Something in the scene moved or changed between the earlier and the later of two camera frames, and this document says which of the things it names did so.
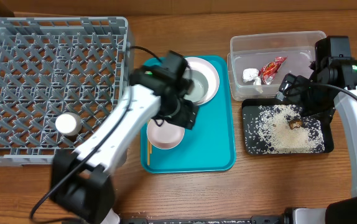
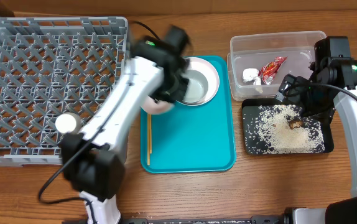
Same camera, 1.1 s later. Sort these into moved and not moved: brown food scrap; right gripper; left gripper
Moved: left gripper
Not moved: brown food scrap; right gripper
